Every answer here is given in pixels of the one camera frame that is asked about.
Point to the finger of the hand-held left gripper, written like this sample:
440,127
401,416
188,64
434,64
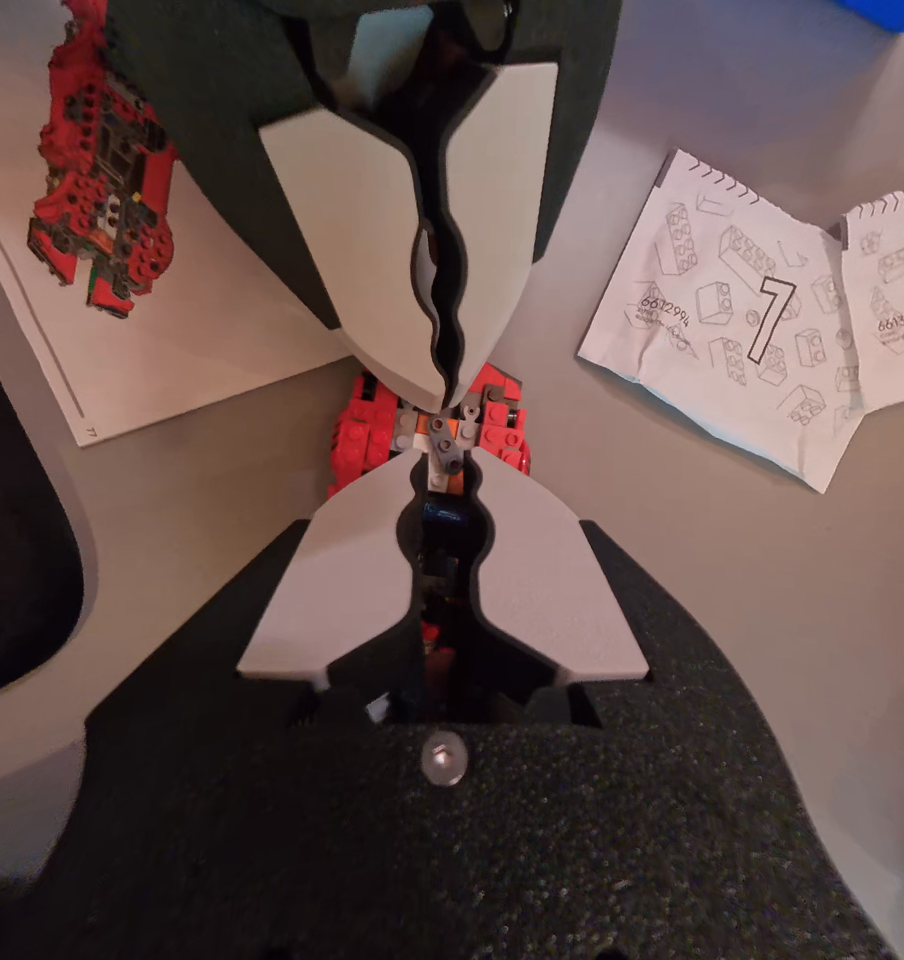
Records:
508,187
347,225

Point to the white brick-print paper bag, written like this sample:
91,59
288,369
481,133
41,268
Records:
898,300
722,322

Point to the white instruction booklet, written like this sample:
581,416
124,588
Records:
211,330

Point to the blue object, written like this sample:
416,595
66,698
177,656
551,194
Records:
894,11

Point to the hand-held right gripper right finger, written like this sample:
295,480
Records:
549,585

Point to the red toy brick model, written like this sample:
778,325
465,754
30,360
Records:
500,435

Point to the small grey toy brick piece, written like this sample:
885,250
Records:
443,442

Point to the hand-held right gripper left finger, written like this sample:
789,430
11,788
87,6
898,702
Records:
332,585

